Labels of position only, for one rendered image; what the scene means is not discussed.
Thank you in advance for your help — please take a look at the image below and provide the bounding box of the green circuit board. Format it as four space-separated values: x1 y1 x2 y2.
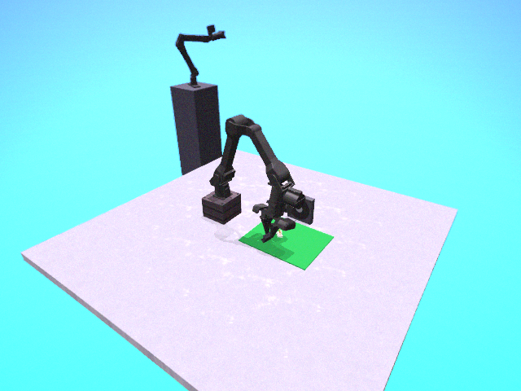
239 222 334 270

